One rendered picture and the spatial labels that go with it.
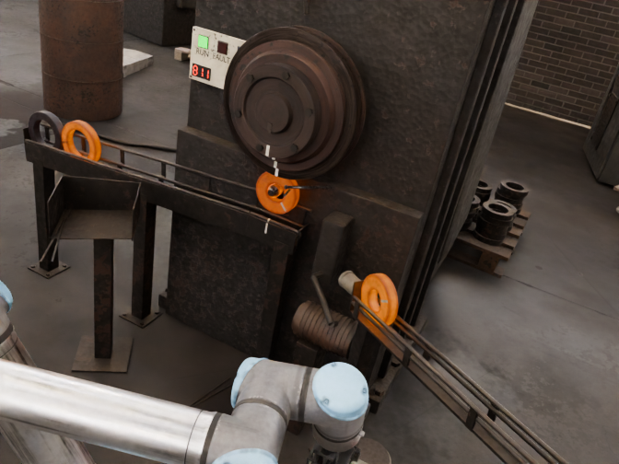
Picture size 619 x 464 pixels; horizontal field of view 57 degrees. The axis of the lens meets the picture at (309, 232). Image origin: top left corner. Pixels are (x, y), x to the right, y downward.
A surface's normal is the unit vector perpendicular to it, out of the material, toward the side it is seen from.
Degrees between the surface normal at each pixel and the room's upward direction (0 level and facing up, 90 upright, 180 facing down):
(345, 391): 19
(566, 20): 90
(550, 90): 90
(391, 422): 0
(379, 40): 90
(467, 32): 90
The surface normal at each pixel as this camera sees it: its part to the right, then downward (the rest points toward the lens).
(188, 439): 0.00, -0.33
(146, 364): 0.18, -0.86
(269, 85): -0.44, 0.36
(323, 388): 0.10, -0.66
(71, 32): 0.08, 0.50
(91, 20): 0.52, 0.50
